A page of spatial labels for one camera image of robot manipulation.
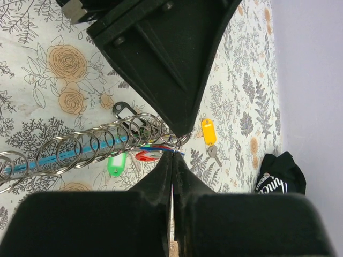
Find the black cloth with logo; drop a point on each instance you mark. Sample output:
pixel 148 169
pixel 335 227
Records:
pixel 280 174

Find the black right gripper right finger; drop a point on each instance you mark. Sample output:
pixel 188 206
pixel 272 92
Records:
pixel 208 223

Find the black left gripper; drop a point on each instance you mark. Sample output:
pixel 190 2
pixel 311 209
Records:
pixel 105 12

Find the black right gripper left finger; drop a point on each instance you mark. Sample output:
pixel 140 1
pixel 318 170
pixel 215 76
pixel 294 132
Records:
pixel 95 223

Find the blue key tag with key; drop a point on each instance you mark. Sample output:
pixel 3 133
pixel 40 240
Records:
pixel 160 148

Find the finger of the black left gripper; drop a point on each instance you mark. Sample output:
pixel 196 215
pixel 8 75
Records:
pixel 164 50

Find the green key tag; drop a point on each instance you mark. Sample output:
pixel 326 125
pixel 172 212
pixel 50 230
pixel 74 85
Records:
pixel 116 164

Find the floral patterned table mat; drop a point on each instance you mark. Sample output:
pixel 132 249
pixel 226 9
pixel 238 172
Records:
pixel 55 81

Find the black key fob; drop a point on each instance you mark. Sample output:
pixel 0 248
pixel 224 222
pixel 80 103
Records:
pixel 126 111

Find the small yellow key tag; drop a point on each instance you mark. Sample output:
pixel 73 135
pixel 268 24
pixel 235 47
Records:
pixel 208 131

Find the red key tag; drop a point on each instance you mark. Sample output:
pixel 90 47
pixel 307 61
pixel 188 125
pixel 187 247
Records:
pixel 149 156

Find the steel key holder with rings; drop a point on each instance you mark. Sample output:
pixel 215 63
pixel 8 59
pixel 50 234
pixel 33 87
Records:
pixel 79 149

